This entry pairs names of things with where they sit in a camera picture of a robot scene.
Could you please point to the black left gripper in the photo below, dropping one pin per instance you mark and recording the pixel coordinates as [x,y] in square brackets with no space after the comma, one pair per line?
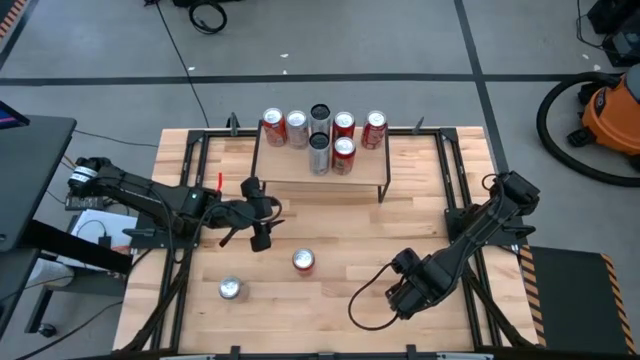
[250,212]

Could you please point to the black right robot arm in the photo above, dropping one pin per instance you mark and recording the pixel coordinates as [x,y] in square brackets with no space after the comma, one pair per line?
[480,230]

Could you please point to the red cola can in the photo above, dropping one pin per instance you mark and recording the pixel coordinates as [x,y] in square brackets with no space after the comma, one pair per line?
[344,125]
[374,128]
[344,154]

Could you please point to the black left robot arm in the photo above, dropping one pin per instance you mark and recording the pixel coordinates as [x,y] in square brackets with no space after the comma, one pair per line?
[150,195]

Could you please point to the black table frame rails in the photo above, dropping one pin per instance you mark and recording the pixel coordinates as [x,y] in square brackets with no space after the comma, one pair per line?
[196,134]

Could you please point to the red Fanta can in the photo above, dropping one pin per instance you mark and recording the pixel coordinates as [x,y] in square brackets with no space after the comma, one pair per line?
[303,260]

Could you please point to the white paper sheet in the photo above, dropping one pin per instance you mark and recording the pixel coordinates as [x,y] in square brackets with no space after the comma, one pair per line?
[92,222]

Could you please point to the silver Diet Coke can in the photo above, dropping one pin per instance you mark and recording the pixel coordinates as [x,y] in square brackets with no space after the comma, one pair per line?
[297,128]
[230,288]

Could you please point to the tall slim black-top can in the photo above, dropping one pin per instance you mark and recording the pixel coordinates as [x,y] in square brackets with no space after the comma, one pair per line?
[320,118]
[319,152]

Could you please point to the black mat hazard stripes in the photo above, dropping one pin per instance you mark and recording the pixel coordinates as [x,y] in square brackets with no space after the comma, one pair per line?
[570,300]

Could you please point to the orange-red Fanta can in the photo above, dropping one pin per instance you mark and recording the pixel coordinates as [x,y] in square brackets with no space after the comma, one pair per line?
[274,126]

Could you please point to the monitor screen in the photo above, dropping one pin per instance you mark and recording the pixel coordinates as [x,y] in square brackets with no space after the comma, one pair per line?
[7,117]

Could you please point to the orange shop vacuum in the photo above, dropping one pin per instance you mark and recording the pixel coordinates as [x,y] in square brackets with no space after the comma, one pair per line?
[610,115]
[540,120]

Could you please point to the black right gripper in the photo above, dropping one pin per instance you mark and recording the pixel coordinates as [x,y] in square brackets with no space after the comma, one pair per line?
[417,285]

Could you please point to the black desk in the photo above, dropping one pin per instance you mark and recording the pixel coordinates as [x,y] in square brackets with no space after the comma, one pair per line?
[30,170]

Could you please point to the wooden shelf with black frame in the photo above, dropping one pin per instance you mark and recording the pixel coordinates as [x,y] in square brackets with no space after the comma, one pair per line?
[295,167]

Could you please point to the black equipment case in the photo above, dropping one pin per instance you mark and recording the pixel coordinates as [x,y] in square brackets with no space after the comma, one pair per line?
[622,45]

